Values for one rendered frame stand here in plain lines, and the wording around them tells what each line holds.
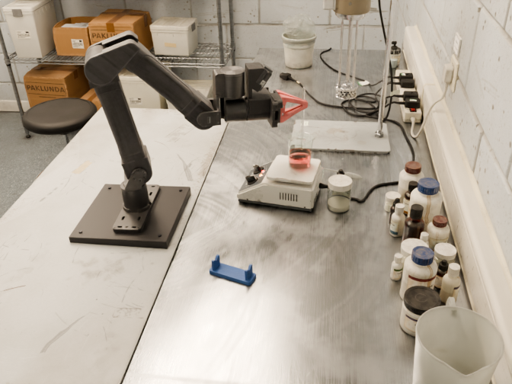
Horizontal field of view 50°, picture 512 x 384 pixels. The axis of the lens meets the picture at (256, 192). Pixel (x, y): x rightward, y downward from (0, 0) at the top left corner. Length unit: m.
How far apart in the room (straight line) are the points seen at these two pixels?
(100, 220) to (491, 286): 0.89
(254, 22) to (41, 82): 1.45
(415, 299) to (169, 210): 0.64
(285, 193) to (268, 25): 2.48
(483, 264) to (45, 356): 0.84
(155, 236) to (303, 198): 0.37
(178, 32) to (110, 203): 2.20
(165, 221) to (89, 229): 0.18
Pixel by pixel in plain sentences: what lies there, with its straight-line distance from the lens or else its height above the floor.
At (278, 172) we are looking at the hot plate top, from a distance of 1.39.
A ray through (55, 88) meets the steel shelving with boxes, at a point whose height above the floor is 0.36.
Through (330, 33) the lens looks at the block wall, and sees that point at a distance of 3.75.
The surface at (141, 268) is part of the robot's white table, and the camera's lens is 1.26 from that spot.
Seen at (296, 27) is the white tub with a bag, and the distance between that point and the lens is 2.27.
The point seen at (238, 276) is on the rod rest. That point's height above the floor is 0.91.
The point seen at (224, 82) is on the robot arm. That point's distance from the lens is 1.27.
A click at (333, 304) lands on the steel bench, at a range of 1.15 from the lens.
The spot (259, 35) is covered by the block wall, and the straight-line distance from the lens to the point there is 3.79.
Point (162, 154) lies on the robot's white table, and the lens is 1.70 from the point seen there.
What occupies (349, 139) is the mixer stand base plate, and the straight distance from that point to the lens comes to 1.73.
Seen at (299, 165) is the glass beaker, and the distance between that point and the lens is 1.39.
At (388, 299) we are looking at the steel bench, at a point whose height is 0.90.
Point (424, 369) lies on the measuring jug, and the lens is 0.92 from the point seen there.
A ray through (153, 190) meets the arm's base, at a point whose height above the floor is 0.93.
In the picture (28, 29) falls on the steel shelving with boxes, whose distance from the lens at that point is 3.80.
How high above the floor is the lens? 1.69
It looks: 33 degrees down
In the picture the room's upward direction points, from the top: 2 degrees counter-clockwise
